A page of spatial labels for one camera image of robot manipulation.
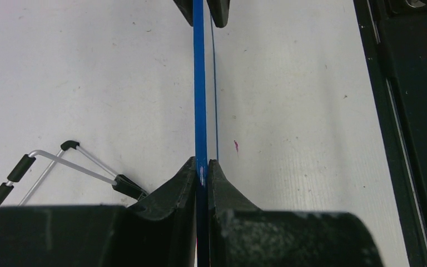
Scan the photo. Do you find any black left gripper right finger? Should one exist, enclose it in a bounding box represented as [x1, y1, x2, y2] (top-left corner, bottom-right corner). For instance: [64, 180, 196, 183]
[208, 160, 383, 266]

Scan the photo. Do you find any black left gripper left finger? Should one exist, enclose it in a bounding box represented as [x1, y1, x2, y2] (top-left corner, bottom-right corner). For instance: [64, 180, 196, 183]
[0, 158, 196, 266]

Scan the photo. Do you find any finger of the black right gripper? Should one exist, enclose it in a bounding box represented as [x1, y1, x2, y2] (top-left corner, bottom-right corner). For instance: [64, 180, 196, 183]
[206, 0, 231, 28]
[173, 0, 193, 27]

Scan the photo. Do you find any blue framed whiteboard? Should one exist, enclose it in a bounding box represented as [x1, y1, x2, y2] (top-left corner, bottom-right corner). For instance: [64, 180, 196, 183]
[193, 1, 218, 266]

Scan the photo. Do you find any wire whiteboard stand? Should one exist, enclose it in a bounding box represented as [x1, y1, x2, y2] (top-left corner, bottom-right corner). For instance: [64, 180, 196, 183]
[0, 140, 149, 206]

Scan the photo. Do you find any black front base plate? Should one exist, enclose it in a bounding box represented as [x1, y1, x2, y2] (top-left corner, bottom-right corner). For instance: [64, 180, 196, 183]
[354, 1, 427, 266]

